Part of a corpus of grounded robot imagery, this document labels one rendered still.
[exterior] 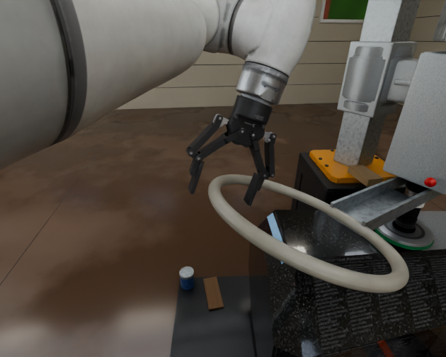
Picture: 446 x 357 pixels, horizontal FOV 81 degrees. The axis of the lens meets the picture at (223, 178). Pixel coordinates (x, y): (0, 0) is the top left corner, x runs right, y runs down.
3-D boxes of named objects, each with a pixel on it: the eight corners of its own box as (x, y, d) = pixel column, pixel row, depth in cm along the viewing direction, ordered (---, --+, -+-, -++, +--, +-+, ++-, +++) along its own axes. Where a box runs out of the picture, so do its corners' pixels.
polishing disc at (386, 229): (377, 209, 124) (378, 207, 123) (432, 225, 113) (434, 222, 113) (370, 233, 108) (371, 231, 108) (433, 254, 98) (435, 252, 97)
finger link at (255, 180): (253, 172, 59) (256, 173, 59) (243, 200, 61) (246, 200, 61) (259, 176, 56) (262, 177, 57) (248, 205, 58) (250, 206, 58)
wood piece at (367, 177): (347, 172, 177) (348, 165, 174) (360, 171, 178) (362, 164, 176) (366, 186, 159) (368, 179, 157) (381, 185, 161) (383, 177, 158)
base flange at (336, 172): (307, 154, 214) (308, 149, 211) (366, 153, 215) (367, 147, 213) (332, 183, 171) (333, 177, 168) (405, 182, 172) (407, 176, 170)
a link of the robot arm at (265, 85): (298, 80, 48) (285, 112, 49) (275, 78, 56) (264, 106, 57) (255, 60, 44) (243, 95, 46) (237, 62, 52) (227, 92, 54)
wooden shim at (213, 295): (202, 280, 192) (202, 278, 191) (216, 278, 194) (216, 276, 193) (209, 310, 170) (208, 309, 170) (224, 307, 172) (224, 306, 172)
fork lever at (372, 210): (422, 168, 120) (426, 157, 117) (474, 185, 105) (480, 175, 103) (318, 209, 87) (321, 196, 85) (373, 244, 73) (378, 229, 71)
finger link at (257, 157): (241, 130, 55) (247, 127, 55) (257, 174, 60) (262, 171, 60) (248, 134, 52) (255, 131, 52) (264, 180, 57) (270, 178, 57)
